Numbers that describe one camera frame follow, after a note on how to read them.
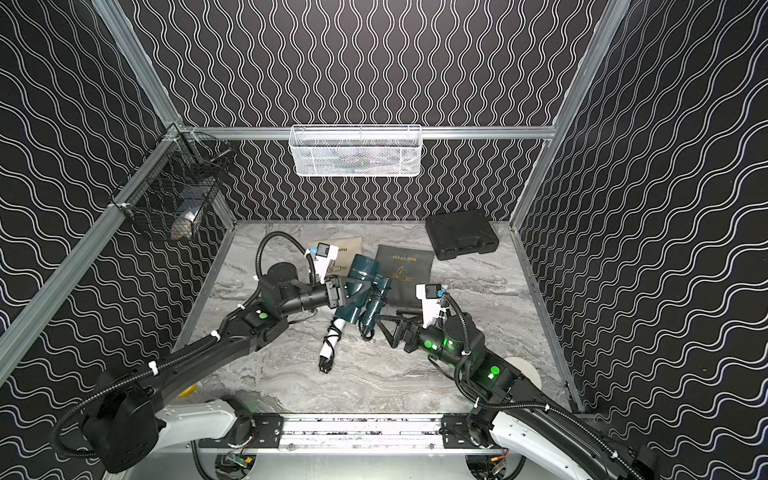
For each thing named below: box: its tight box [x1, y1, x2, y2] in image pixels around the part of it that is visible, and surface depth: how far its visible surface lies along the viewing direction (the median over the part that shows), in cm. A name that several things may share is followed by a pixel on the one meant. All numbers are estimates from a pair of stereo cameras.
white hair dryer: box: [318, 318, 346, 374], surface depth 87 cm
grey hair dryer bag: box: [375, 244, 435, 309], surface depth 112 cm
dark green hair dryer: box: [334, 254, 391, 337], surface depth 70 cm
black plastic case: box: [425, 210, 500, 261], surface depth 113 cm
